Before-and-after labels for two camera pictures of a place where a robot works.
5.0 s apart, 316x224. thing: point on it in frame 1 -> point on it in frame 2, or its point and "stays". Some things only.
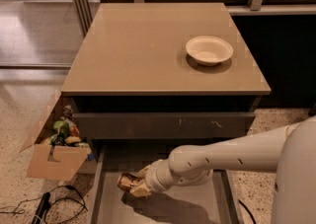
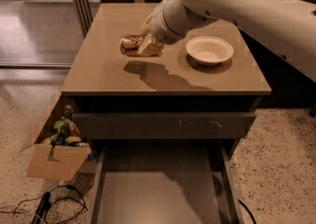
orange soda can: [126, 181] -> [130, 44]
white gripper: [153, 177] -> [157, 28]
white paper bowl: [208, 50] stays
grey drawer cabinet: [148, 80] stays
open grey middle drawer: [212, 200] stays
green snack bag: [64, 127] stays
